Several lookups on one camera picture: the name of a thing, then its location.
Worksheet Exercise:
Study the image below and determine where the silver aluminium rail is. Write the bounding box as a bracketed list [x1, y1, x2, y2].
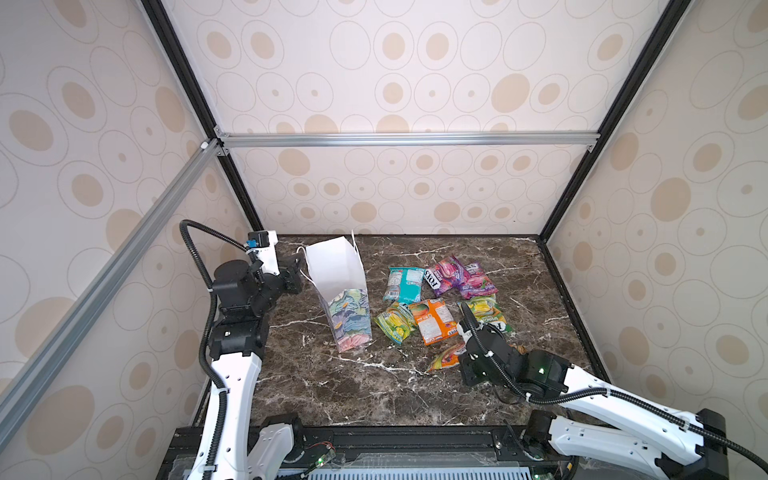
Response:
[221, 130, 600, 148]
[1, 138, 222, 449]

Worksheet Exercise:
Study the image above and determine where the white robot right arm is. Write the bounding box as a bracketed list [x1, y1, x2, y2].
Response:
[458, 315, 729, 479]

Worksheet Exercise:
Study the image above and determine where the green Fox's spring tea packet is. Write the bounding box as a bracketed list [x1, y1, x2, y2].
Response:
[467, 295, 513, 333]

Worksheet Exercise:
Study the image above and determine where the purple Fox's candy packet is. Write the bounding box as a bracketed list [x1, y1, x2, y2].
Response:
[424, 255, 468, 297]

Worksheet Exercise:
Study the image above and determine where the silver left aluminium rail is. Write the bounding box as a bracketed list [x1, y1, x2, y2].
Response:
[1, 138, 222, 449]

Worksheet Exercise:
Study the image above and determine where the black right corner post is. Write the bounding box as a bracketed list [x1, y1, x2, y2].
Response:
[538, 0, 694, 246]

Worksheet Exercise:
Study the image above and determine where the yellow green snack packet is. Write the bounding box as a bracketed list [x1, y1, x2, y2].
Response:
[375, 302, 416, 345]

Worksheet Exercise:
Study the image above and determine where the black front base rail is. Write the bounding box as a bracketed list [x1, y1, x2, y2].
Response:
[157, 424, 674, 480]

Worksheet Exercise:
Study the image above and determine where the pink candy packet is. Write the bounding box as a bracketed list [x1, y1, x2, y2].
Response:
[459, 262, 498, 300]

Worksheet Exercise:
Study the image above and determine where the black left corner post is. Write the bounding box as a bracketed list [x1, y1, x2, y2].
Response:
[139, 0, 264, 231]

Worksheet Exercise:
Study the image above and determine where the black corner post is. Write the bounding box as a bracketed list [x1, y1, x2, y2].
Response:
[139, 0, 264, 231]
[538, 0, 694, 246]

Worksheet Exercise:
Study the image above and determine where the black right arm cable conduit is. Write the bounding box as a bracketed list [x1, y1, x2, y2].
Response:
[458, 299, 768, 475]

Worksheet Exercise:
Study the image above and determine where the teal snack packet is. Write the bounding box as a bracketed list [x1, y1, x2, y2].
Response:
[383, 267, 425, 304]

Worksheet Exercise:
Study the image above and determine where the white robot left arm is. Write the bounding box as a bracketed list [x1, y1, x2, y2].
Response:
[189, 254, 303, 479]

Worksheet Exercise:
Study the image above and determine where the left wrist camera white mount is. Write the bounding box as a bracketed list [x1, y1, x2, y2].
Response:
[245, 230, 279, 275]

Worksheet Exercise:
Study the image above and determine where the orange snack packet centre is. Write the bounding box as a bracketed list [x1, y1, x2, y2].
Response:
[408, 299, 458, 346]

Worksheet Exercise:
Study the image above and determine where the silver rear aluminium rail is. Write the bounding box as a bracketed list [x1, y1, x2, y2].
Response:
[221, 130, 600, 148]

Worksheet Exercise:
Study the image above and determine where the white floral paper bag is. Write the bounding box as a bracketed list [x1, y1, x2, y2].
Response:
[297, 234, 372, 353]

